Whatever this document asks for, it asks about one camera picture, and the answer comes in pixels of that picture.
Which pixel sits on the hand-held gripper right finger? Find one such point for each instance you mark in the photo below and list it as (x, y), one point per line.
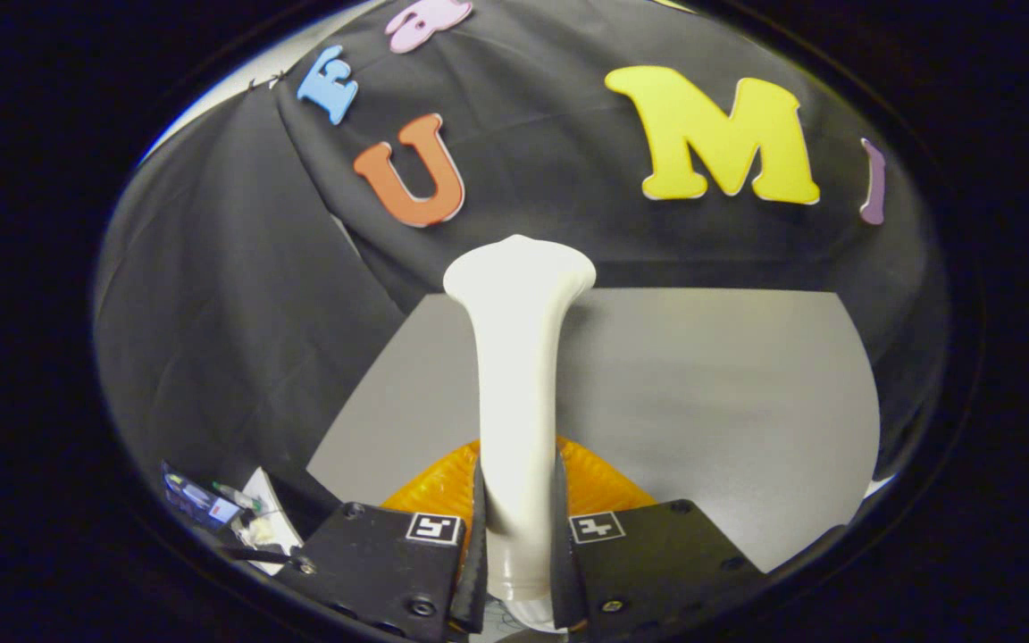
(565, 580)

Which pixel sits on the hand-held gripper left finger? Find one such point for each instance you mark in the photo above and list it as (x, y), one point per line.
(477, 572)

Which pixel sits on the white garment steamer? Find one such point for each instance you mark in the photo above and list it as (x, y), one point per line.
(514, 402)

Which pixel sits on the white paper sheet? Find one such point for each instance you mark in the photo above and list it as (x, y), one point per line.
(266, 500)

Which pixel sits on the grey cabinet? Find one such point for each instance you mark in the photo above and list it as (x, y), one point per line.
(711, 402)

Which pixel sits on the blue packet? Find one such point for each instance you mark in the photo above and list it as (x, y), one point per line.
(193, 498)

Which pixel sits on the black backdrop cloth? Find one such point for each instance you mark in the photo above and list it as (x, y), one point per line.
(523, 134)

